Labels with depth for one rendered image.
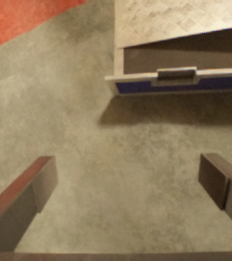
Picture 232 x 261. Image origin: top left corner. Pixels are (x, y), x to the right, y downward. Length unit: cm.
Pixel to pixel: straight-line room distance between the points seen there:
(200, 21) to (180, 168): 45
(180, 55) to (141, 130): 27
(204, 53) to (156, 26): 18
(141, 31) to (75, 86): 29
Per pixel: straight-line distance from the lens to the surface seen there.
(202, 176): 17
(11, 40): 92
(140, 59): 68
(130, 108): 63
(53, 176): 16
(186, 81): 57
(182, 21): 70
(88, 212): 66
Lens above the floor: 61
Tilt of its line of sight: 78 degrees down
